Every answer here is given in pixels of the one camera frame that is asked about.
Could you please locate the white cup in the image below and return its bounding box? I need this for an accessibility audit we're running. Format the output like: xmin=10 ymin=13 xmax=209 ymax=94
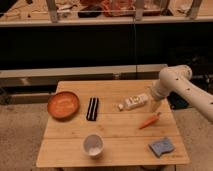
xmin=83 ymin=134 xmax=104 ymax=158

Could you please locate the orange bowl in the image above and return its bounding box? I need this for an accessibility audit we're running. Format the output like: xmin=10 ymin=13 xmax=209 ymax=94
xmin=47 ymin=91 xmax=80 ymax=119

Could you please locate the white plastic bottle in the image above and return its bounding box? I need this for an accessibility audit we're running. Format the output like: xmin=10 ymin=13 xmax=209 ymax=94
xmin=118 ymin=93 xmax=149 ymax=111

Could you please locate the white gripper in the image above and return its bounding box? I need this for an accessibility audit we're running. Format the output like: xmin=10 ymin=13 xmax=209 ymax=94
xmin=150 ymin=82 xmax=170 ymax=113

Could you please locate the wooden table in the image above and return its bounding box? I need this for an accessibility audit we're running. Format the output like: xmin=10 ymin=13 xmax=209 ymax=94
xmin=36 ymin=80 xmax=189 ymax=168

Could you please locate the orange carrot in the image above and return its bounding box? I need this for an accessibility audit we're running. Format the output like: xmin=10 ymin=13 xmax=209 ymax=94
xmin=139 ymin=112 xmax=161 ymax=129

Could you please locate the black object on shelf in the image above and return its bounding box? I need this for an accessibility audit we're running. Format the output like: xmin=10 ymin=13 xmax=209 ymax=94
xmin=78 ymin=5 xmax=102 ymax=18

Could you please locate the black ridged block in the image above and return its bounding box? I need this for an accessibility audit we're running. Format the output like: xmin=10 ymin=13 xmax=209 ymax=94
xmin=86 ymin=97 xmax=99 ymax=121

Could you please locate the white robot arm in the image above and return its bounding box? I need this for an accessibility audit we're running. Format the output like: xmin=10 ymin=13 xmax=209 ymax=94
xmin=150 ymin=65 xmax=213 ymax=123

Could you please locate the blue sponge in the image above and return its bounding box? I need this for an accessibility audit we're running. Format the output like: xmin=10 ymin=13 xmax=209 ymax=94
xmin=149 ymin=137 xmax=175 ymax=158

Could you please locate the black box on floor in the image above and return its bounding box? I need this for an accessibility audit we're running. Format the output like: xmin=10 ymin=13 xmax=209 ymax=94
xmin=168 ymin=93 xmax=189 ymax=110

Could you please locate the grey metal bench rail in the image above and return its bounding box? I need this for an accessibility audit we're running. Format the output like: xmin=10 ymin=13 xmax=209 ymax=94
xmin=0 ymin=64 xmax=166 ymax=87

